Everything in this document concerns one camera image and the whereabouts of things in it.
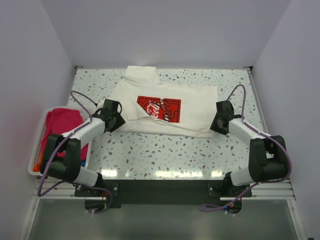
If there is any blue garment in basket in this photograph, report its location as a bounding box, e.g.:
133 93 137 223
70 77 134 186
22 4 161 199
80 160 86 168

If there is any white plastic laundry basket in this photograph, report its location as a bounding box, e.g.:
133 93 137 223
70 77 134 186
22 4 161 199
27 106 89 177

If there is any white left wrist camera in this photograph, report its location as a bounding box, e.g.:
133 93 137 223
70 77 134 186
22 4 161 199
96 97 106 109

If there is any white t-shirt red print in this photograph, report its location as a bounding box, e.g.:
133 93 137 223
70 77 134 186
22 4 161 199
108 65 220 138

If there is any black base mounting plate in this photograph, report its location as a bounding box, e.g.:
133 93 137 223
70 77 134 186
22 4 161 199
74 179 252 211

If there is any orange garment in basket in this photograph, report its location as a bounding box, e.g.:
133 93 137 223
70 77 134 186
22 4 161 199
32 162 41 173

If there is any pink t-shirt in basket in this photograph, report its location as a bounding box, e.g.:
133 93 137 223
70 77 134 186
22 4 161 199
39 108 84 163

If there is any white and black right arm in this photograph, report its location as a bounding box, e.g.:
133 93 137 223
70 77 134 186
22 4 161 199
210 100 292 197

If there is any aluminium frame rail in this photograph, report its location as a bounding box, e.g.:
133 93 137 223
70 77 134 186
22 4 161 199
32 66 297 201

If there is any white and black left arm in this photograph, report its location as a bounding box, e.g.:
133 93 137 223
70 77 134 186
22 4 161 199
40 98 126 196

